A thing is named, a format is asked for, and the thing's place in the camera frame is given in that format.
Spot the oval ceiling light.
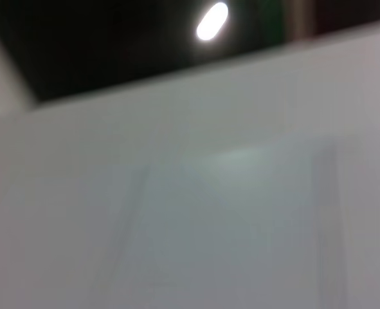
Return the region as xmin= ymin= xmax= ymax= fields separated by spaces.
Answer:
xmin=195 ymin=2 xmax=230 ymax=42

